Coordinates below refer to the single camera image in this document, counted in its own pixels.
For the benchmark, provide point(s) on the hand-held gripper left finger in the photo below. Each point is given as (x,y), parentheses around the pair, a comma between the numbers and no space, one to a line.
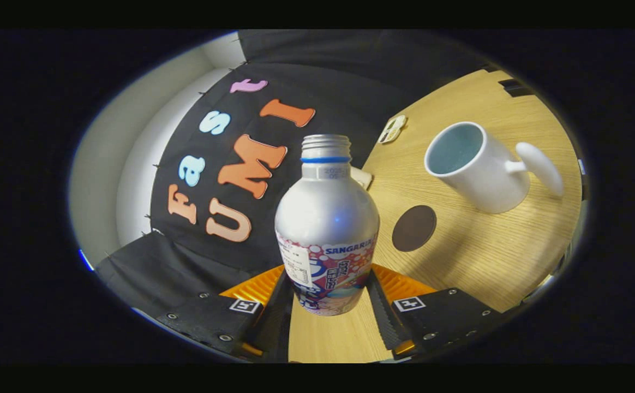
(276,322)

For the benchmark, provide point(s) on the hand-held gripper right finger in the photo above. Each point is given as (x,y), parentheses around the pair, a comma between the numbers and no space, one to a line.
(385,322)

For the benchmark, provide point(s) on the dark brown round coaster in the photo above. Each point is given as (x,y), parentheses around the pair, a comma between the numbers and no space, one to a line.
(414,228)

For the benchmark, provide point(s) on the silver juice bottle printed label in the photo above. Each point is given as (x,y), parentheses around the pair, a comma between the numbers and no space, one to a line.
(325,213)

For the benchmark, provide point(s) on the white cup blue inside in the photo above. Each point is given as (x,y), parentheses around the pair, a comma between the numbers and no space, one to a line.
(486,180)

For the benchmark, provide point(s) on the wooden table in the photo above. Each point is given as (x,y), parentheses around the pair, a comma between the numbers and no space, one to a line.
(486,256)

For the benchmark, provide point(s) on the white toaster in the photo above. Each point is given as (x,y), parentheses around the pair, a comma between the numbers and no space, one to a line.
(362,177)

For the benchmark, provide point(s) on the white condiment tray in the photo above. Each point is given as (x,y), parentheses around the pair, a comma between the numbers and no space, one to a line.
(392,129)

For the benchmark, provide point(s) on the ceiling light panel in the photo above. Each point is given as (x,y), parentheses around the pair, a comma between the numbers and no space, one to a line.
(85,260)

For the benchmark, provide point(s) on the black table clamp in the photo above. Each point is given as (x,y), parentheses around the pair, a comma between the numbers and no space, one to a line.
(516,87)

